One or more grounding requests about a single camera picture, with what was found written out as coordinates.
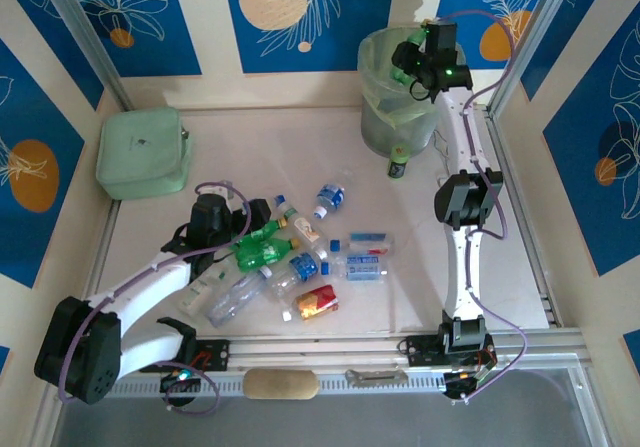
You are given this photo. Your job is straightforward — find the green soda bottle yellow cap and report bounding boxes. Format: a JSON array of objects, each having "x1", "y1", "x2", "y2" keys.
[
  {"x1": 234, "y1": 219, "x2": 290, "y2": 248},
  {"x1": 388, "y1": 18, "x2": 432, "y2": 82},
  {"x1": 233, "y1": 238, "x2": 302, "y2": 273}
]

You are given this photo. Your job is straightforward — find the clear bottle green white label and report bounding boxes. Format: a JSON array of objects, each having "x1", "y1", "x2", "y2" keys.
[{"x1": 178, "y1": 261, "x2": 234, "y2": 319}]

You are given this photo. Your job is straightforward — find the tall clear ribbed water bottle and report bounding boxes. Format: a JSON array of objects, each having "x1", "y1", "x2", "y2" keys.
[{"x1": 206, "y1": 263, "x2": 272, "y2": 329}]

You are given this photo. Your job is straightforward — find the clear bottle dark blue label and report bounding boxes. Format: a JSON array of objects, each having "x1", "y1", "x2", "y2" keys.
[
  {"x1": 313, "y1": 181, "x2": 347, "y2": 219},
  {"x1": 268, "y1": 248, "x2": 330, "y2": 299}
]

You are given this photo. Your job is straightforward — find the clear bottle red blue label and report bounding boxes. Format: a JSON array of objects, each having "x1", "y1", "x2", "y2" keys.
[{"x1": 328, "y1": 230, "x2": 397, "y2": 257}]

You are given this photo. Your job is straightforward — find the clear bottle pale blue label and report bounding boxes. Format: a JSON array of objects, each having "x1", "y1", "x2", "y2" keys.
[{"x1": 321, "y1": 254, "x2": 390, "y2": 283}]

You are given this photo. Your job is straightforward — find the pale green bin liner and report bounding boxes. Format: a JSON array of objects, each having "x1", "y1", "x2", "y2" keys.
[{"x1": 357, "y1": 26, "x2": 451, "y2": 128}]

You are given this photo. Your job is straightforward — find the clear plastic tongs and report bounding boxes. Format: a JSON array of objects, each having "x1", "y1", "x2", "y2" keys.
[{"x1": 430, "y1": 127, "x2": 451, "y2": 168}]

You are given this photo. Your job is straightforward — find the dark jar with green lid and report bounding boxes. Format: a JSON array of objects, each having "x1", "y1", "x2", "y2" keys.
[{"x1": 385, "y1": 143, "x2": 412, "y2": 181}]

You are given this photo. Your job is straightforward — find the mint green zip pouch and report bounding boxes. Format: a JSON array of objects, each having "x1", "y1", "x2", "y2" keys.
[{"x1": 94, "y1": 106, "x2": 196, "y2": 202}]

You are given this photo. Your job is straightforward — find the tan foam pad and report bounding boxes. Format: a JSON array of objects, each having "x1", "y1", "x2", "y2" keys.
[{"x1": 243, "y1": 369, "x2": 320, "y2": 402}]

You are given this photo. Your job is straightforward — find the perforated metal strip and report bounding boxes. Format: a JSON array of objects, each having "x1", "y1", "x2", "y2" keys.
[{"x1": 59, "y1": 371, "x2": 581, "y2": 399}]

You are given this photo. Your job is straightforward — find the grey metal sheet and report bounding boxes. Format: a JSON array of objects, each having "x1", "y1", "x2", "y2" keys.
[{"x1": 47, "y1": 395, "x2": 614, "y2": 447}]

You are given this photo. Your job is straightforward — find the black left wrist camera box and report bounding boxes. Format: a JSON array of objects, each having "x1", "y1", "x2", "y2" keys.
[{"x1": 191, "y1": 193, "x2": 232, "y2": 233}]

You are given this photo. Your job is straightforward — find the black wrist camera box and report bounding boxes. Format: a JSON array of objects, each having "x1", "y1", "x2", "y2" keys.
[
  {"x1": 423, "y1": 20, "x2": 459, "y2": 54},
  {"x1": 191, "y1": 193, "x2": 232, "y2": 233}
]

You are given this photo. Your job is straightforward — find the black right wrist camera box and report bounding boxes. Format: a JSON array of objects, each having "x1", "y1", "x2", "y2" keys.
[{"x1": 423, "y1": 20, "x2": 459, "y2": 54}]

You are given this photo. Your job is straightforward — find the white wrist cable bracket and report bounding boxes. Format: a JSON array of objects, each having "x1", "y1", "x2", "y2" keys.
[{"x1": 208, "y1": 180, "x2": 236, "y2": 202}]

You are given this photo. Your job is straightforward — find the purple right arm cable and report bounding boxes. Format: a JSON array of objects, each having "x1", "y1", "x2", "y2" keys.
[{"x1": 433, "y1": 9, "x2": 529, "y2": 403}]

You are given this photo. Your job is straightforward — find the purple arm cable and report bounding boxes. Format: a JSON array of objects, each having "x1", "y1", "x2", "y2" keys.
[
  {"x1": 57, "y1": 181, "x2": 251, "y2": 416},
  {"x1": 433, "y1": 9, "x2": 529, "y2": 403}
]

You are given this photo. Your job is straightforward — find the aluminium corner post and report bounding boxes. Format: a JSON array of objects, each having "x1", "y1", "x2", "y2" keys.
[
  {"x1": 487, "y1": 0, "x2": 584, "y2": 118},
  {"x1": 37, "y1": 0, "x2": 135, "y2": 113}
]

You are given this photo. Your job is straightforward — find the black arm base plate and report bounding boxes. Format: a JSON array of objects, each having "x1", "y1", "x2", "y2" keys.
[
  {"x1": 398, "y1": 334, "x2": 497, "y2": 368},
  {"x1": 192, "y1": 339, "x2": 232, "y2": 374}
]

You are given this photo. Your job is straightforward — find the aluminium frame rail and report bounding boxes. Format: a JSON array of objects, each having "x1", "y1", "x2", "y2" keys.
[{"x1": 42, "y1": 329, "x2": 591, "y2": 379}]

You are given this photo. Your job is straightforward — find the black circuit board with wires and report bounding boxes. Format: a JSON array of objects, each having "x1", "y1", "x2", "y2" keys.
[
  {"x1": 159, "y1": 369, "x2": 202, "y2": 394},
  {"x1": 442, "y1": 369, "x2": 494, "y2": 402}
]

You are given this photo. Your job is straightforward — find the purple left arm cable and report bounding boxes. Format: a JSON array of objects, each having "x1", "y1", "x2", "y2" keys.
[{"x1": 57, "y1": 181, "x2": 251, "y2": 416}]

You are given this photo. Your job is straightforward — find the small metal bracket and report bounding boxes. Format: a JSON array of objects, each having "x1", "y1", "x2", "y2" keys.
[{"x1": 344, "y1": 368, "x2": 410, "y2": 387}]

